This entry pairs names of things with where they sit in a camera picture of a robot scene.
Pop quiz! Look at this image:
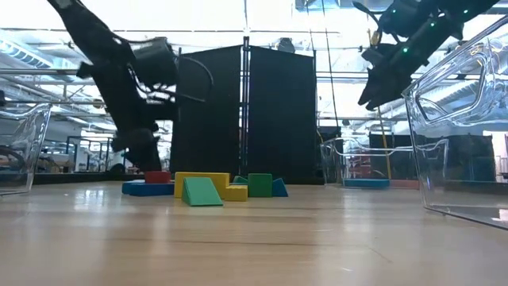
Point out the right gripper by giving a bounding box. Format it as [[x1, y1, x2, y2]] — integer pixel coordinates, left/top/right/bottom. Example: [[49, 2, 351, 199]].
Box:
[[356, 21, 464, 112]]

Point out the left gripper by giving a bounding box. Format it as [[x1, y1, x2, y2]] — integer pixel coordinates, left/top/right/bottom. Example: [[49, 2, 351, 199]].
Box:
[[93, 75, 179, 173]]

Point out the red bridge block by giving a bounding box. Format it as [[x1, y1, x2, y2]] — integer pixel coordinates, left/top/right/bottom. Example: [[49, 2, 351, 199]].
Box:
[[144, 171, 172, 184]]

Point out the long blue block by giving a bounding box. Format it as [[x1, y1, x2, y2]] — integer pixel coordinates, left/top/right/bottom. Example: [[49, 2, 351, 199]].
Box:
[[344, 178, 391, 189], [127, 182, 175, 198], [121, 179, 148, 190]]

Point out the green wedge block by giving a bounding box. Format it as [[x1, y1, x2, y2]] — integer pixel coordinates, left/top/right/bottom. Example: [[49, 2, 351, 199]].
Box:
[[181, 176, 225, 207]]

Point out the yellow arch block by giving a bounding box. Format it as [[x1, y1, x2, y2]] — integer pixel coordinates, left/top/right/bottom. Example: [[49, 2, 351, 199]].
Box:
[[174, 172, 230, 199]]

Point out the long pink block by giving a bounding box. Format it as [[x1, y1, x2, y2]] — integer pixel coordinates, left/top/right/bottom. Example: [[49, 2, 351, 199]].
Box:
[[389, 179, 421, 190]]

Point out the long yellow block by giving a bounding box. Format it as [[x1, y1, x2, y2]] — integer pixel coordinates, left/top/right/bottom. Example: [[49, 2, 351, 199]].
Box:
[[224, 184, 249, 203]]

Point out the green cube block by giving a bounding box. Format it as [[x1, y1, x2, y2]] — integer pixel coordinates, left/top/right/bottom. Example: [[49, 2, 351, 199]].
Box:
[[248, 172, 274, 199]]

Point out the small blue block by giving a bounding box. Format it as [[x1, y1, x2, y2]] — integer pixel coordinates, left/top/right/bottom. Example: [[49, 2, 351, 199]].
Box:
[[271, 177, 289, 198]]

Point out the clear plastic bin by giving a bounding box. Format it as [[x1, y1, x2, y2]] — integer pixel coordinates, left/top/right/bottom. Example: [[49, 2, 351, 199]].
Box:
[[401, 15, 508, 231], [319, 137, 421, 190], [0, 102, 53, 196]]

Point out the black folding partition screen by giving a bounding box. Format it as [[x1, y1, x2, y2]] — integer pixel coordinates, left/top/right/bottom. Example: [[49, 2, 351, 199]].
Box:
[[170, 36, 318, 186]]

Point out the yellow hanging cable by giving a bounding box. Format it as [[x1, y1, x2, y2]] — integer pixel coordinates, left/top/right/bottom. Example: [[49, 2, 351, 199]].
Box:
[[375, 106, 393, 180]]

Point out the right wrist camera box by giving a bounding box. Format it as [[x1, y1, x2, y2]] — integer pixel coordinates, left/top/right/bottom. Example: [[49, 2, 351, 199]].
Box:
[[376, 0, 424, 40]]

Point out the black ceiling cable reel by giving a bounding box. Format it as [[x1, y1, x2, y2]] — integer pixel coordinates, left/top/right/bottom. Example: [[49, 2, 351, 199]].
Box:
[[276, 37, 297, 55]]

